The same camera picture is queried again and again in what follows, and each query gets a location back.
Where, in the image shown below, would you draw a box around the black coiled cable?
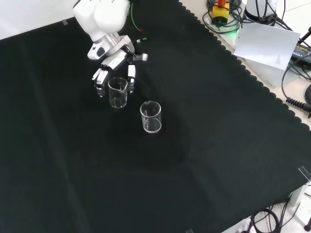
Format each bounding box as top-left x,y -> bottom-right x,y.
281,68 -> 311,113

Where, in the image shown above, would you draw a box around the green cable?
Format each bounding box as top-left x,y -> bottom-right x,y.
130,1 -> 149,44

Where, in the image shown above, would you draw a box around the pale board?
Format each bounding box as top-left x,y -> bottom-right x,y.
233,23 -> 302,72

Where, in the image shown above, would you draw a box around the yellow stop button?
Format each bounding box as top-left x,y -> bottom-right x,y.
212,0 -> 230,25

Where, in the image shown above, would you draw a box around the black power adapter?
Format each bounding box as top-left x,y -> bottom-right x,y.
291,40 -> 311,62

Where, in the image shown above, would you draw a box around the grey metal bracket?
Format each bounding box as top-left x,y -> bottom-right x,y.
288,181 -> 311,207

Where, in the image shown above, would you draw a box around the clear graduated glass beaker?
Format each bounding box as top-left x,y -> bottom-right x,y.
107,77 -> 128,109

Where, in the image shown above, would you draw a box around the white and black device base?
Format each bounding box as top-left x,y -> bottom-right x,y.
243,0 -> 278,26

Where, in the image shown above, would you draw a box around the clear plain glass beaker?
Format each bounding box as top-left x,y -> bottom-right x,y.
139,100 -> 162,134

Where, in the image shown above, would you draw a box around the white power strip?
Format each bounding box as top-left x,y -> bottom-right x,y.
228,217 -> 252,233

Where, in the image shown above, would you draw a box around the black floor cables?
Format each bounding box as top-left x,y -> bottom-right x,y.
249,198 -> 311,233

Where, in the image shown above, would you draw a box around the black bench cloth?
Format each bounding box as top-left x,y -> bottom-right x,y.
0,0 -> 311,233

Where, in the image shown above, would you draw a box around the clear plastic clip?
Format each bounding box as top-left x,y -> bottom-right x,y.
297,166 -> 311,181

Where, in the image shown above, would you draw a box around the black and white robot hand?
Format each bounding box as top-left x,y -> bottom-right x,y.
91,50 -> 149,98

